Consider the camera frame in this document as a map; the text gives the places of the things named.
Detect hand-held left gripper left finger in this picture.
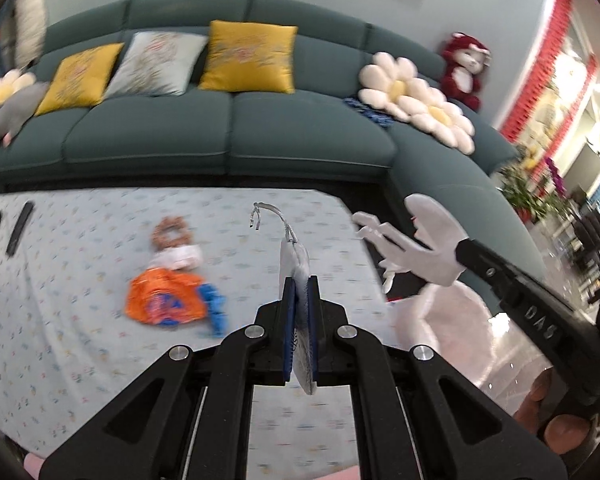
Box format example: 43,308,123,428
40,277,298,480

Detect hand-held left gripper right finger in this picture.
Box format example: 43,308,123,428
307,276,568,480

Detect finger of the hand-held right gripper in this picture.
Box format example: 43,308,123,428
457,238,526,306

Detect white face mask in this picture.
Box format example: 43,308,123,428
250,202,315,397

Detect person's right hand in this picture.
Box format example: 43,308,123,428
512,367,598,456

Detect blue crumpled wrapper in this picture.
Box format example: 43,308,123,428
198,282,229,336

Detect green potted plant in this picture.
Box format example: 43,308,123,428
497,160,546,221

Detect black dining chair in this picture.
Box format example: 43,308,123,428
575,200,600,271

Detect purple orchid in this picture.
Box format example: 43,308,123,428
542,155,568,196

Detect orange and blue doll clothes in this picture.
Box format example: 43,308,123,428
125,267,208,330

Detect pink brown scrunchie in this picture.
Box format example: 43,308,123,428
151,215,193,253

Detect white daisy cushion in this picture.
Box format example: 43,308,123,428
405,91,476,156
0,69,37,133
358,51,431,121

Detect red monkey plush toy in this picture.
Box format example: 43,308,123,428
440,32,492,113

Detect teal sectional sofa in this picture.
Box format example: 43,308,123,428
0,0,548,281

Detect pale blue floral tablecloth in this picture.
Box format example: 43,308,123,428
0,187,396,480

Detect large yellow embroidered pillow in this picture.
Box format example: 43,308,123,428
198,20,299,94

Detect slim black remote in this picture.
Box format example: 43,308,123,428
5,201,35,256

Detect pale blue floral pillow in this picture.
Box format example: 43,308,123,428
102,31,208,98

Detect small yellow embroidered pillow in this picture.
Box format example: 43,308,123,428
34,42,125,117

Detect grey plush toy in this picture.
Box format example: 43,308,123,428
0,82,51,151

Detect long white plush toy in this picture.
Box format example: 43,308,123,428
10,0,48,68

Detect red paper wall decoration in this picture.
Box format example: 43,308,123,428
500,0,573,138
550,55,598,161

